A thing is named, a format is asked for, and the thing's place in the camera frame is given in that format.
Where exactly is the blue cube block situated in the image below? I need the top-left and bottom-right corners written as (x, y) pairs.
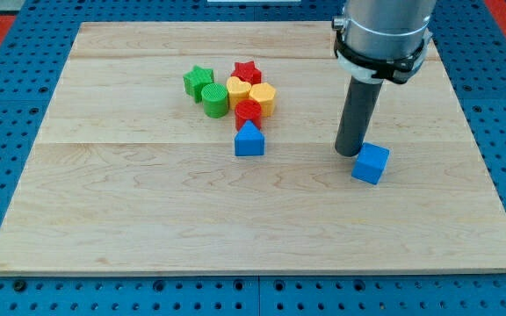
top-left (351, 142), bottom-right (390, 184)

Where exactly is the green star block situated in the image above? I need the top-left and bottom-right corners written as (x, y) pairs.
top-left (183, 65), bottom-right (214, 103)

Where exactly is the wooden board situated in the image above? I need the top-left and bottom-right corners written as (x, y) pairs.
top-left (0, 22), bottom-right (506, 277)

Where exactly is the red star block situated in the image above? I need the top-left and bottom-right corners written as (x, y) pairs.
top-left (231, 61), bottom-right (262, 84)

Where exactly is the red cylinder block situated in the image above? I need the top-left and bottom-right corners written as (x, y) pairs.
top-left (235, 99), bottom-right (262, 131)

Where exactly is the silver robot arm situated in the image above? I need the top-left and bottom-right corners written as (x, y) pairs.
top-left (332, 0), bottom-right (436, 157)

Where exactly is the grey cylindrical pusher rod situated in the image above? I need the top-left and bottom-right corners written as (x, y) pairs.
top-left (335, 77), bottom-right (383, 157)

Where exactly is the blue triangle block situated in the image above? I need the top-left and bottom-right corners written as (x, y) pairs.
top-left (234, 120), bottom-right (265, 156)

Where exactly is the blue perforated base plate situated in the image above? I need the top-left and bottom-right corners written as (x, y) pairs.
top-left (0, 0), bottom-right (506, 315)

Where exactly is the yellow heart block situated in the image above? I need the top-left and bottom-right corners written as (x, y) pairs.
top-left (226, 76), bottom-right (252, 110)

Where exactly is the black and white mount collar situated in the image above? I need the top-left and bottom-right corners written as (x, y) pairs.
top-left (333, 29), bottom-right (432, 84)

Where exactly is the green cylinder block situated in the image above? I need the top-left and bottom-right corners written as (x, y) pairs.
top-left (201, 83), bottom-right (228, 119)

